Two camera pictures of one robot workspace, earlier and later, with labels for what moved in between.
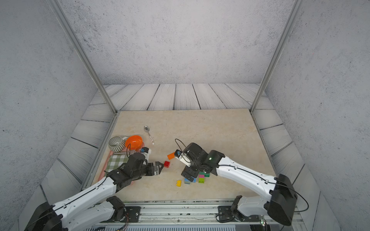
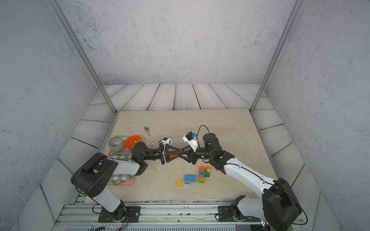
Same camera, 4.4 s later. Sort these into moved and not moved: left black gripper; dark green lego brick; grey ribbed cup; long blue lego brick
Moved: left black gripper
Not moved: grey ribbed cup; dark green lego brick; long blue lego brick
